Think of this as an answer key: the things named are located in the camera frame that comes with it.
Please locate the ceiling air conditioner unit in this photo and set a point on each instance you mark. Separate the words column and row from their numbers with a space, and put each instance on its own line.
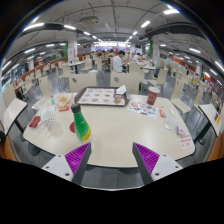
column 88, row 20

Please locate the white paper red print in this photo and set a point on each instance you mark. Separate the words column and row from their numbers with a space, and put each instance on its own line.
column 186, row 141

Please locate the ceiling lights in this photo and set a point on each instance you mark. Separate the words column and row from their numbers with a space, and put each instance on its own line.
column 171, row 11

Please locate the red sauce packet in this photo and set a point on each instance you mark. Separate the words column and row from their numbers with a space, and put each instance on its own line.
column 64, row 108

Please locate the clear plastic bag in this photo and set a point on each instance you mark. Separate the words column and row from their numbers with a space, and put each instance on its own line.
column 172, row 125

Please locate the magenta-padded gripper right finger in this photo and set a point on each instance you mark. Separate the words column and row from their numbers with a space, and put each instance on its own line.
column 146, row 158

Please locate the small red packet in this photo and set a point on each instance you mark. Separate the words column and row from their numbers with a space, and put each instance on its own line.
column 162, row 113

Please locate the white polka-dot mug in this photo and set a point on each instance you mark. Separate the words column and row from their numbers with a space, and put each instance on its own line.
column 49, row 119

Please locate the colourful printed leaflet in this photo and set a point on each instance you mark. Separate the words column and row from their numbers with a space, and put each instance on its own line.
column 143, row 109

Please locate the crumpled food wrapper paper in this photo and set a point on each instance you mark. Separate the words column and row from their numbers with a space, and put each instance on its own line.
column 63, row 99

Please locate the red tissue packet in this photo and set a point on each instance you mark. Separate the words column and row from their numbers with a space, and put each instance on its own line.
column 34, row 122

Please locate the dark brown food tray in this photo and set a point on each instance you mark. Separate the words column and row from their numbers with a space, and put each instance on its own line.
column 76, row 99

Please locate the small teal bottle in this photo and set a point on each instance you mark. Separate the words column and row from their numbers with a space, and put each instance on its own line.
column 52, row 100

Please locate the white paper napkin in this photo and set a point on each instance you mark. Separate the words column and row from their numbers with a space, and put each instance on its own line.
column 121, row 89

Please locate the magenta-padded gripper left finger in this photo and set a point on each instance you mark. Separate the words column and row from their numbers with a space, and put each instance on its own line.
column 77, row 158

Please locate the printed paper tray liner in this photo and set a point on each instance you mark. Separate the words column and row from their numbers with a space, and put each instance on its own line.
column 96, row 96

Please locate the green drink bottle black cap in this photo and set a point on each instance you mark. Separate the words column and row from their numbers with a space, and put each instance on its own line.
column 81, row 125

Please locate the person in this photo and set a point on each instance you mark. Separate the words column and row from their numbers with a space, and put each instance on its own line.
column 117, row 63

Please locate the red paper cup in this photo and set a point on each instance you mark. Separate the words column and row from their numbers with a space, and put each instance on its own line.
column 153, row 96

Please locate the white side table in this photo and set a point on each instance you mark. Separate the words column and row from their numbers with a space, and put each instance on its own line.
column 13, row 111
column 208, row 115

